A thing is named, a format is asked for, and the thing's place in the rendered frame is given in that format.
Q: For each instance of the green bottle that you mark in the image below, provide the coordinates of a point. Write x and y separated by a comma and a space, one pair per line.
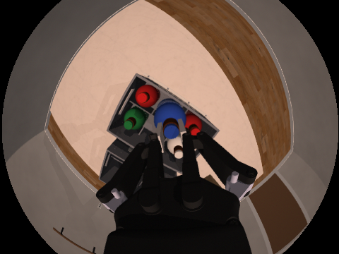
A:
135, 118

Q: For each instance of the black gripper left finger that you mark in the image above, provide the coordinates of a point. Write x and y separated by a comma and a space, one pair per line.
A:
123, 184

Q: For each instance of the dark red bottle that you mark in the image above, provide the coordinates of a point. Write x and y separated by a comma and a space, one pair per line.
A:
147, 95
193, 122

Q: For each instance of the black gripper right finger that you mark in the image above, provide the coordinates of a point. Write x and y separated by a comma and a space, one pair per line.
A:
237, 177

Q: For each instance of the dark grey divided crate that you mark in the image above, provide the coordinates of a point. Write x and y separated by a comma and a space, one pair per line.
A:
134, 137
115, 155

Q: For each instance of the beige bottle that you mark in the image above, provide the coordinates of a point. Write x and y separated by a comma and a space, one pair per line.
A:
175, 146

